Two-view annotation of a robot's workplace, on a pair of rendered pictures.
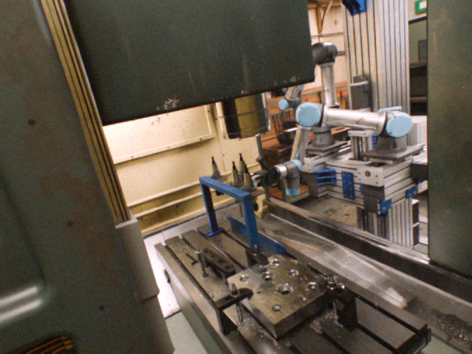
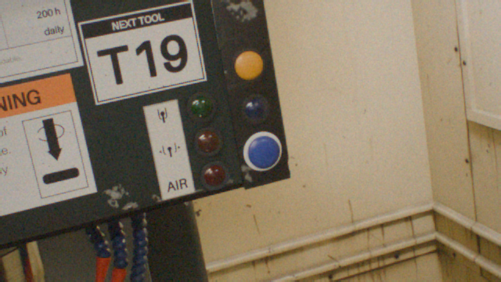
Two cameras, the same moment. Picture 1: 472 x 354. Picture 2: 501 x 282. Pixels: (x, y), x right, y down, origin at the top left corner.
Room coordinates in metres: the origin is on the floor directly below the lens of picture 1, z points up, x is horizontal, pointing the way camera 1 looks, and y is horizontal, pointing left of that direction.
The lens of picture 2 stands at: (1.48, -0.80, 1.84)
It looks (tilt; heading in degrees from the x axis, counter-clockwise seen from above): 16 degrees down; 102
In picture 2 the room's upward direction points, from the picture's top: 10 degrees counter-clockwise
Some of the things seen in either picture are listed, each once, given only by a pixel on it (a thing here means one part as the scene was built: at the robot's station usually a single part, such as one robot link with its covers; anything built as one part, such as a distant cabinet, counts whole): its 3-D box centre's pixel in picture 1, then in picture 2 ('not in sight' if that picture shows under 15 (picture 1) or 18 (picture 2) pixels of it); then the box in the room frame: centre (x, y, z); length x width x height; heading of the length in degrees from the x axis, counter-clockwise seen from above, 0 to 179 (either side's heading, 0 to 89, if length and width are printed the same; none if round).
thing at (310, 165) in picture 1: (324, 156); not in sight; (2.03, -0.61, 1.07); 0.40 x 0.13 x 0.09; 117
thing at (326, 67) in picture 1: (328, 85); not in sight; (2.12, -0.71, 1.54); 0.15 x 0.12 x 0.55; 132
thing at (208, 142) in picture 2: not in sight; (208, 142); (1.30, -0.13, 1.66); 0.02 x 0.01 x 0.02; 27
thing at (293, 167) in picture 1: (290, 168); not in sight; (1.60, -0.29, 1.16); 0.11 x 0.08 x 0.09; 116
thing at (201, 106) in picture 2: not in sight; (201, 106); (1.30, -0.13, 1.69); 0.02 x 0.01 x 0.02; 27
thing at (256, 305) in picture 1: (277, 289); not in sight; (0.89, -0.06, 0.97); 0.29 x 0.23 x 0.05; 27
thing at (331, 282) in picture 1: (335, 297); not in sight; (0.78, -0.22, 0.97); 0.13 x 0.03 x 0.15; 27
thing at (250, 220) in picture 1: (252, 233); not in sight; (1.16, -0.02, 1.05); 0.10 x 0.05 x 0.30; 117
